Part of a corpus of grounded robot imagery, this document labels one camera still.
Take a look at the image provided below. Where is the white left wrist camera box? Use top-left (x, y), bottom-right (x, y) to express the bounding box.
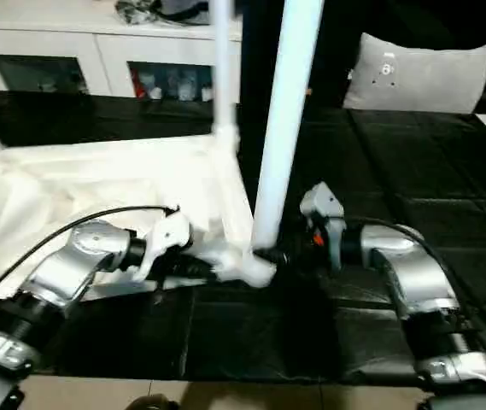
top-left (132, 211), bottom-right (196, 283)

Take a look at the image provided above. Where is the grey pillow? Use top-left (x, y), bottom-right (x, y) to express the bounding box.
top-left (342, 32), bottom-right (486, 115)

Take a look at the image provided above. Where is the black work mat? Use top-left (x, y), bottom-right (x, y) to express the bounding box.
top-left (0, 90), bottom-right (486, 385)

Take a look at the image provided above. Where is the white plastic table top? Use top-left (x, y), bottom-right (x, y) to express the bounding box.
top-left (0, 137), bottom-right (278, 302)

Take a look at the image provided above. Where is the grey black bag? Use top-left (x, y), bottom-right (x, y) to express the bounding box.
top-left (113, 0), bottom-right (242, 26)

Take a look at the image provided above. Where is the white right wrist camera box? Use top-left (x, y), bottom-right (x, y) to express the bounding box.
top-left (298, 180), bottom-right (348, 272)

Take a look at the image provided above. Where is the white cabinet with glass doors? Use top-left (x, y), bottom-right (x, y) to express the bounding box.
top-left (0, 0), bottom-right (245, 103)

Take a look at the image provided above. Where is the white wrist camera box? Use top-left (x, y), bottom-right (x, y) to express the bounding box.
top-left (132, 211), bottom-right (196, 283)
top-left (298, 180), bottom-right (348, 272)

